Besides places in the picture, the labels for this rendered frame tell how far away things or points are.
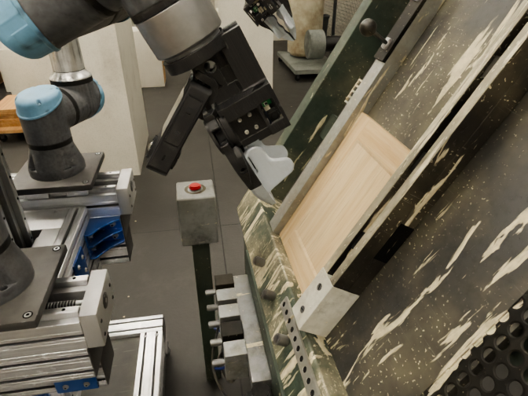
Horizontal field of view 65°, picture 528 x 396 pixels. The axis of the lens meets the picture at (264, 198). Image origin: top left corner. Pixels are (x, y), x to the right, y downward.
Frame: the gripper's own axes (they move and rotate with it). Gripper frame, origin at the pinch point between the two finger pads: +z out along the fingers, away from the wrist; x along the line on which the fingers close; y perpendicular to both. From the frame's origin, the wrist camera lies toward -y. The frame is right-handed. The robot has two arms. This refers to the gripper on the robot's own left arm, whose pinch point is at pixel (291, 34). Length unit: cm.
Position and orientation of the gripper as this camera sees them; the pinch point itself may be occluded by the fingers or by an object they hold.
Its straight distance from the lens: 114.2
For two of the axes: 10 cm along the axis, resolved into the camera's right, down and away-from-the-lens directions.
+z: 6.5, 5.9, 4.7
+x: 7.6, -4.7, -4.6
